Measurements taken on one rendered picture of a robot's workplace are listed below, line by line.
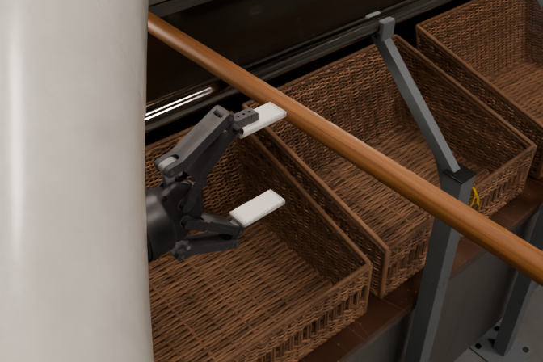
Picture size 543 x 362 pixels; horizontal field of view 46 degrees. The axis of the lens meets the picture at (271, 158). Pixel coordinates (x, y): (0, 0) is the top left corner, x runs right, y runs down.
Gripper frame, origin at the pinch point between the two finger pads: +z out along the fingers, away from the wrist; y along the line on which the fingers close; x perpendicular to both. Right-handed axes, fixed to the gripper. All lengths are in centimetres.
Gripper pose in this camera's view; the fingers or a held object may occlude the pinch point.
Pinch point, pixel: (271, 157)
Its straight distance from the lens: 80.0
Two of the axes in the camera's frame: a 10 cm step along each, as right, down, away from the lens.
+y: 0.0, 8.0, 6.1
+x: 6.6, 4.6, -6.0
